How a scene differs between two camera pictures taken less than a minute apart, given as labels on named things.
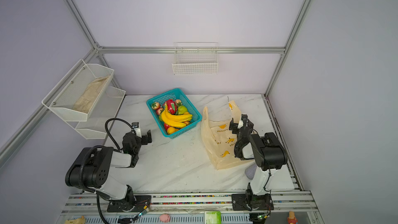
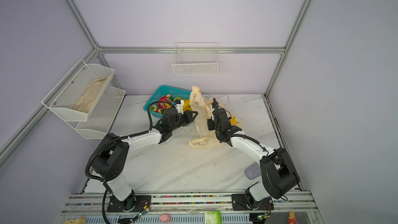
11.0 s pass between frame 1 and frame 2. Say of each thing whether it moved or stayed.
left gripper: moved
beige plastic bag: moved
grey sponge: stayed
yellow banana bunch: moved
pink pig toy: stayed
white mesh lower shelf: stayed
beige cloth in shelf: stayed
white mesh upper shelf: stayed
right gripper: moved
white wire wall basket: stayed
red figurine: stayed
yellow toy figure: stayed
